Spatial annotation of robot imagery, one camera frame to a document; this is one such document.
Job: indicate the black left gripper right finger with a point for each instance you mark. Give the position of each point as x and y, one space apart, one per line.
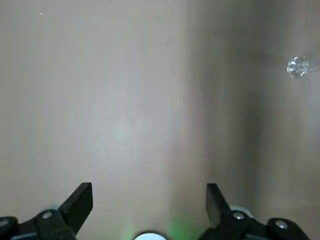
217 207

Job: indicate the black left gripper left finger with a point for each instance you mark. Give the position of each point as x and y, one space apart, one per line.
75 207

